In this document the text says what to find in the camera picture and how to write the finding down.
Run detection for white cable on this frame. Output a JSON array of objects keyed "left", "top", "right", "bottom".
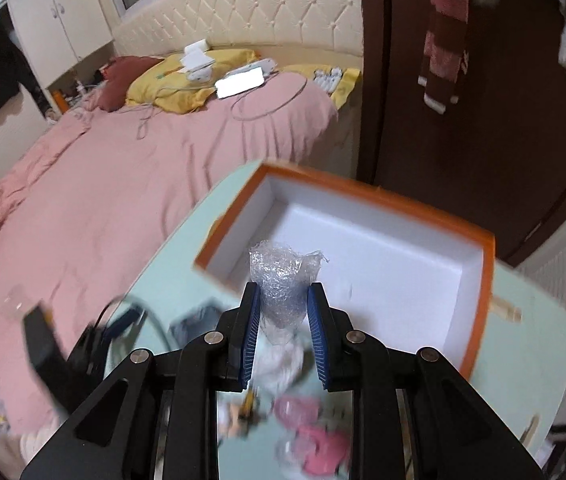
[{"left": 128, "top": 75, "right": 214, "bottom": 141}]

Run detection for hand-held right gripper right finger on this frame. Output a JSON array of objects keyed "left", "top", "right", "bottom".
[{"left": 307, "top": 282, "right": 546, "bottom": 480}]

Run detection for orange cardboard box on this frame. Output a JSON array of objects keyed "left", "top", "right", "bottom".
[{"left": 194, "top": 160, "right": 496, "bottom": 381}]

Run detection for dark brown door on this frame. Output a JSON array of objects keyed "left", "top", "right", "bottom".
[{"left": 358, "top": 0, "right": 566, "bottom": 266}]

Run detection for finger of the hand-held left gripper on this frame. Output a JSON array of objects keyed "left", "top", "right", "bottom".
[{"left": 100, "top": 307, "right": 148, "bottom": 340}]

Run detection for black case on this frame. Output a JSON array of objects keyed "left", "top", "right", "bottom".
[{"left": 170, "top": 300, "right": 224, "bottom": 346}]

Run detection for white power strip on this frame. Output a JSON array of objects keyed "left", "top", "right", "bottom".
[{"left": 233, "top": 57, "right": 278, "bottom": 78}]

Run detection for grey cable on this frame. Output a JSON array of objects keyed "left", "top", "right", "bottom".
[{"left": 230, "top": 72, "right": 308, "bottom": 122}]

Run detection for striped red scarf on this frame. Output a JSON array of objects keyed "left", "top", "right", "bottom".
[{"left": 417, "top": 0, "right": 471, "bottom": 116}]

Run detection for clear bubble wrap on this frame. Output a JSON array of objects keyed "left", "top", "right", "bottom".
[{"left": 248, "top": 241, "right": 330, "bottom": 348}]

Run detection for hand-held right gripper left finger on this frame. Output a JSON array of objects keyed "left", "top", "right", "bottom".
[{"left": 20, "top": 281, "right": 264, "bottom": 480}]

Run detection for cream tufted headboard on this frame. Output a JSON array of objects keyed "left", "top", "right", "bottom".
[{"left": 113, "top": 0, "right": 364, "bottom": 68}]

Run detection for pink blanket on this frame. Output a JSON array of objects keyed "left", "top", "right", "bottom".
[{"left": 0, "top": 72, "right": 338, "bottom": 441}]

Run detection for black braided cable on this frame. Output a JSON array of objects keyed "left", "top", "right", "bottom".
[{"left": 97, "top": 296, "right": 174, "bottom": 351}]

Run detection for yellow cartoon print pillow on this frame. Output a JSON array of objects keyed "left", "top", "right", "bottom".
[{"left": 283, "top": 62, "right": 361, "bottom": 111}]

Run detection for white wardrobe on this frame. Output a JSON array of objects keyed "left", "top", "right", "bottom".
[{"left": 5, "top": 0, "right": 114, "bottom": 91}]

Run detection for white tissue boxes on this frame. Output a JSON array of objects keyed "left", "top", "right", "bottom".
[{"left": 180, "top": 52, "right": 216, "bottom": 83}]

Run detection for cartoon print desktop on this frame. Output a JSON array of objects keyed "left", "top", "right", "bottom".
[{"left": 103, "top": 165, "right": 566, "bottom": 480}]

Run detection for dark red pillow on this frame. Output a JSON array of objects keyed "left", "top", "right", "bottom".
[{"left": 99, "top": 56, "right": 164, "bottom": 111}]

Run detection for plain yellow pillow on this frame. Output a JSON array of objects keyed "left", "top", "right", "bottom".
[{"left": 127, "top": 49, "right": 264, "bottom": 113}]

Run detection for tan cartoon figure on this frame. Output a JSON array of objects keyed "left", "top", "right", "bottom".
[{"left": 228, "top": 390, "right": 264, "bottom": 421}]

